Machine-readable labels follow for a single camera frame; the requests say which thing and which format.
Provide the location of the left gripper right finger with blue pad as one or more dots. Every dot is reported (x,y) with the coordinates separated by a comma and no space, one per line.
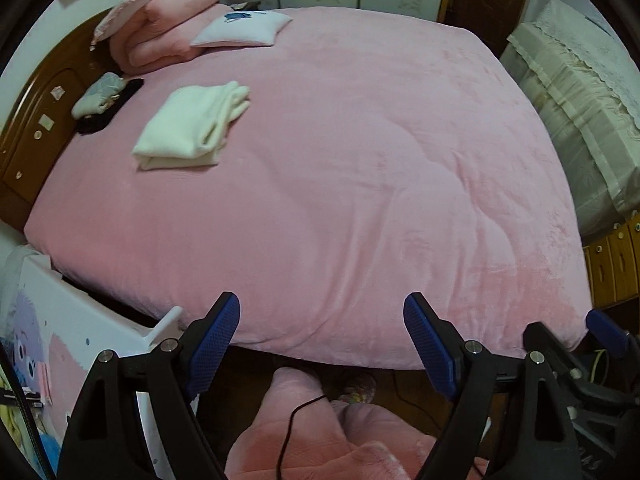
(437,342)

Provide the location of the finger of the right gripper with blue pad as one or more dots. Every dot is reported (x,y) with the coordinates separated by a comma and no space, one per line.
(607,331)

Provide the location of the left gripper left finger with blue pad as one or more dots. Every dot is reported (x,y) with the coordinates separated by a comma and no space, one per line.
(206,340)

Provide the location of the white fluffy garment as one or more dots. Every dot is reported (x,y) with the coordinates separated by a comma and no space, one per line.
(190,129)

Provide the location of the wooden drawer chest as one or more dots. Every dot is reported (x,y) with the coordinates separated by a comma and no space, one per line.
(612,262)

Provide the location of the pink pyjama legs of person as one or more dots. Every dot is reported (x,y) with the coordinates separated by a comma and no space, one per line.
(299,434)

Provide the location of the white bedside cabinet with cartoon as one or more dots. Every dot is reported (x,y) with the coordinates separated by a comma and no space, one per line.
(53,331)

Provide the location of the pink plush bed blanket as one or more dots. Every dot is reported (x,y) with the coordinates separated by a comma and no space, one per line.
(380,155)

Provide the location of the black item on bed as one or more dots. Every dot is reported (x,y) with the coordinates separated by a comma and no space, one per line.
(97,122)

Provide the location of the grey crumpled small cloth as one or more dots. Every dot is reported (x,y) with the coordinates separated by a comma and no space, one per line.
(100,96)

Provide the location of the brown wooden headboard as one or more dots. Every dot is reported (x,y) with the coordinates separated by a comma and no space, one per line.
(41,123)

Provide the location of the folded pink quilt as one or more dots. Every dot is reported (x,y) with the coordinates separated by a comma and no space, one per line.
(145,35)

